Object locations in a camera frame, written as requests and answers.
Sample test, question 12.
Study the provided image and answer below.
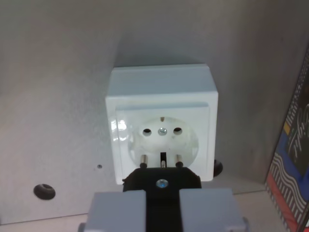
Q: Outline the white wall socket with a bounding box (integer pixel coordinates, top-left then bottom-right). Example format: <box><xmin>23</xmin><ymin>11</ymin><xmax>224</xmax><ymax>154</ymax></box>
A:
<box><xmin>105</xmin><ymin>64</ymin><xmax>219</xmax><ymax>186</ymax></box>

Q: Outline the black two-pin power plug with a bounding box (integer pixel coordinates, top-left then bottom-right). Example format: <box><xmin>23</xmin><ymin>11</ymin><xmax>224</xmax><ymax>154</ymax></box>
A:
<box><xmin>122</xmin><ymin>154</ymin><xmax>202</xmax><ymax>232</ymax></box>

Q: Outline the grey metal mounting plate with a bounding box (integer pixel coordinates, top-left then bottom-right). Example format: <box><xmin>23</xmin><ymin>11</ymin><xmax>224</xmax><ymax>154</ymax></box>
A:
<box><xmin>0</xmin><ymin>0</ymin><xmax>309</xmax><ymax>225</ymax></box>

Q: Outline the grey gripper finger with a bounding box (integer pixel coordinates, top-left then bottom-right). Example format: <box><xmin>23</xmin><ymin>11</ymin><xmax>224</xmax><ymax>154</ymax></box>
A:
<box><xmin>78</xmin><ymin>190</ymin><xmax>147</xmax><ymax>232</ymax></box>
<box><xmin>179</xmin><ymin>188</ymin><xmax>250</xmax><ymax>232</ymax></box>

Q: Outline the black rubber grommet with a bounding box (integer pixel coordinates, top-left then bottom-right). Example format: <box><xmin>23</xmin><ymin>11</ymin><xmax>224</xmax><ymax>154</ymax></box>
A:
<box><xmin>33</xmin><ymin>183</ymin><xmax>56</xmax><ymax>201</ymax></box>
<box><xmin>213</xmin><ymin>159</ymin><xmax>224</xmax><ymax>179</ymax></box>

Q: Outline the dark patterned mint chocolate box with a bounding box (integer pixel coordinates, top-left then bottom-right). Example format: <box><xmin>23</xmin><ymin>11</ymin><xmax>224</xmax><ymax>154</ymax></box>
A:
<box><xmin>264</xmin><ymin>45</ymin><xmax>309</xmax><ymax>232</ymax></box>

